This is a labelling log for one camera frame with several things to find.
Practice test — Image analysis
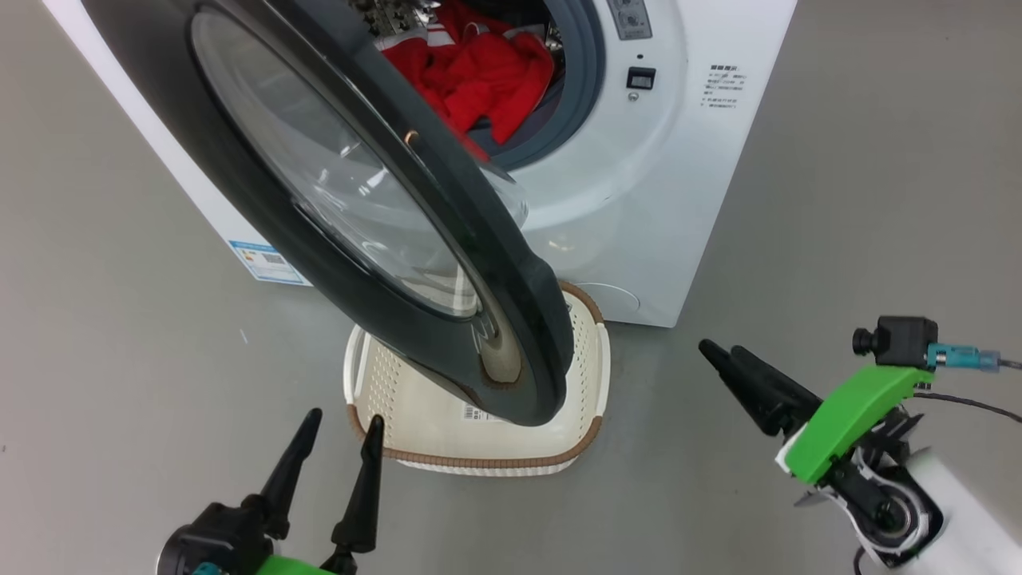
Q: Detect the right camera cable teal plug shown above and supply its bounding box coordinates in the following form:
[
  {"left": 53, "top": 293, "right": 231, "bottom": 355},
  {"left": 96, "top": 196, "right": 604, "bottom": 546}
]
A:
[{"left": 914, "top": 343, "right": 1022, "bottom": 424}]

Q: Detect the black round glass washer door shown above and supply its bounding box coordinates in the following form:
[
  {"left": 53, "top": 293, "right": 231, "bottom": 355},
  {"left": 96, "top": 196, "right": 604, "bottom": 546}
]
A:
[{"left": 80, "top": 0, "right": 576, "bottom": 426}]

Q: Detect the red and white sports garment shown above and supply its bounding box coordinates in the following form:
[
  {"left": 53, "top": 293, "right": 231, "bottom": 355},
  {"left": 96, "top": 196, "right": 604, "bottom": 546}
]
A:
[{"left": 375, "top": 0, "right": 556, "bottom": 161}]

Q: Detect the blue energy label sticker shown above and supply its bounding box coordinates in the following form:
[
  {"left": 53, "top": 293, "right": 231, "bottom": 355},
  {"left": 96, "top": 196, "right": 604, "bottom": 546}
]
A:
[{"left": 229, "top": 240, "right": 312, "bottom": 286}]

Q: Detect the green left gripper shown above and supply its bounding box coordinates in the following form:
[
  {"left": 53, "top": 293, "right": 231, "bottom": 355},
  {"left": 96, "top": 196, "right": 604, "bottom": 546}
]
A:
[{"left": 244, "top": 409, "right": 385, "bottom": 575}]

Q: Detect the steel washer drum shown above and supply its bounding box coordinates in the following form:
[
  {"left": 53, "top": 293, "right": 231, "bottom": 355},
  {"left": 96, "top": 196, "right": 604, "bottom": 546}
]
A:
[{"left": 351, "top": 0, "right": 440, "bottom": 34}]

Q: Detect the round white filter cover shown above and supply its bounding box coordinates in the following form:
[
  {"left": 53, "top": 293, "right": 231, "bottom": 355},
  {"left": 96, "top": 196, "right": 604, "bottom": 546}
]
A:
[{"left": 575, "top": 281, "right": 642, "bottom": 320}]

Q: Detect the white front-load washing machine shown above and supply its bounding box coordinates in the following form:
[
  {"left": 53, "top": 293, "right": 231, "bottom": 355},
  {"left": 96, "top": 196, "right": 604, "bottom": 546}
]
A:
[{"left": 44, "top": 0, "right": 799, "bottom": 328}]

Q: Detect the cream basket with brown rim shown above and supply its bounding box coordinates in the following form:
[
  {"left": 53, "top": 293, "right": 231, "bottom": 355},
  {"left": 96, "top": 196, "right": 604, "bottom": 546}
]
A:
[{"left": 343, "top": 281, "right": 612, "bottom": 478}]

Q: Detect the printed text label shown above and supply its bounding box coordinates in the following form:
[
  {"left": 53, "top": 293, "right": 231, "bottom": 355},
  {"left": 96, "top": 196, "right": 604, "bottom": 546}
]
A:
[{"left": 701, "top": 64, "right": 747, "bottom": 110}]

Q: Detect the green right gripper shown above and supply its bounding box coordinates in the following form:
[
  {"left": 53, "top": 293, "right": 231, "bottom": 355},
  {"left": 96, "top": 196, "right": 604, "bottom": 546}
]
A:
[{"left": 699, "top": 340, "right": 935, "bottom": 486}]

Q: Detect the grey warning sticker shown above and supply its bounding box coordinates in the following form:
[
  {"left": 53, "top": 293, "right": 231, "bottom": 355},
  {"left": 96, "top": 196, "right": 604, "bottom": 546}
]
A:
[{"left": 607, "top": 0, "right": 653, "bottom": 41}]

